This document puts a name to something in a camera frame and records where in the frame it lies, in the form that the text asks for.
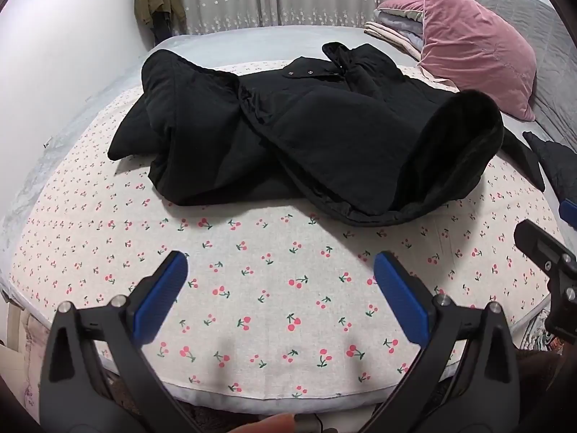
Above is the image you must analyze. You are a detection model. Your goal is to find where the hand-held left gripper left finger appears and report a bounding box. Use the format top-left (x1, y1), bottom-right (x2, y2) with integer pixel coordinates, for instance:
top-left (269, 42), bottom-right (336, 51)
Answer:
top-left (38, 250), bottom-right (201, 433)

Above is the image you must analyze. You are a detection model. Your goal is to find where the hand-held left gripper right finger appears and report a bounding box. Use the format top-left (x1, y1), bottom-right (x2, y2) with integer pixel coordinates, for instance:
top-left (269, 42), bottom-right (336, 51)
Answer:
top-left (367, 252), bottom-right (528, 433)

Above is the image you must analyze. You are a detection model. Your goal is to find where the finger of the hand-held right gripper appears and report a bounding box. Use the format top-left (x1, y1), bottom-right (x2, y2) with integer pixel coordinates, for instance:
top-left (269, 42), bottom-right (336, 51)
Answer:
top-left (514, 219), bottom-right (577, 280)
top-left (558, 197), bottom-right (577, 224)

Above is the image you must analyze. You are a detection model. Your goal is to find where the black quilted coat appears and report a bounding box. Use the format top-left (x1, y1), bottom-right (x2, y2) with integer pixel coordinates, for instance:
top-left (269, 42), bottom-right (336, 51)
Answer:
top-left (108, 41), bottom-right (577, 228)

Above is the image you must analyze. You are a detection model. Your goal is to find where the person's left hand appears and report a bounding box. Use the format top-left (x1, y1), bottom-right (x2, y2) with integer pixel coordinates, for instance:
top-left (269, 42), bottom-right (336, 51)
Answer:
top-left (232, 412), bottom-right (296, 433)

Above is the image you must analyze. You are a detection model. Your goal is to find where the cherry print bed sheet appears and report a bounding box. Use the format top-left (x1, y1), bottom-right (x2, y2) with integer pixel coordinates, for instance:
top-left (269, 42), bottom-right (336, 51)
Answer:
top-left (13, 61), bottom-right (564, 404)

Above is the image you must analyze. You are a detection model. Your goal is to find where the pink quilted mattress pad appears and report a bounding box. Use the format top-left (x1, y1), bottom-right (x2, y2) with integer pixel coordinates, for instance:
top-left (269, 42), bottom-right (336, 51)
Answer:
top-left (0, 302), bottom-right (50, 416)

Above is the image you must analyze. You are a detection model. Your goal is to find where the grey quilted headboard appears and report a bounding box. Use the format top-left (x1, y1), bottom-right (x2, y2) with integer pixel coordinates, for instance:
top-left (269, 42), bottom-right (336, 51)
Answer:
top-left (435, 0), bottom-right (577, 154)

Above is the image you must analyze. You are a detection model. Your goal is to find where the pink velvet pillow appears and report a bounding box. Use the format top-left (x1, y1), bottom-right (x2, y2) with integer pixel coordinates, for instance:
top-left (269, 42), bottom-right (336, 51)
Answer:
top-left (417, 0), bottom-right (537, 122)

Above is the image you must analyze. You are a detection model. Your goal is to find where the stack of folded blankets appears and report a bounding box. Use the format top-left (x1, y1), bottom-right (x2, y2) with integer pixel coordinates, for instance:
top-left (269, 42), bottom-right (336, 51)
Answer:
top-left (364, 0), bottom-right (427, 61)

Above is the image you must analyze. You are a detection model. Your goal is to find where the grey bed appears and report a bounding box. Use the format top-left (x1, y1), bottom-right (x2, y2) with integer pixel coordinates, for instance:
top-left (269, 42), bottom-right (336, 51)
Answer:
top-left (0, 25), bottom-right (577, 325)

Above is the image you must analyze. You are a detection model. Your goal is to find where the dark hanging garment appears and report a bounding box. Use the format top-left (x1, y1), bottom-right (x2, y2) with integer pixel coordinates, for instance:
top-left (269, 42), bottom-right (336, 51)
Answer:
top-left (151, 9), bottom-right (174, 43)

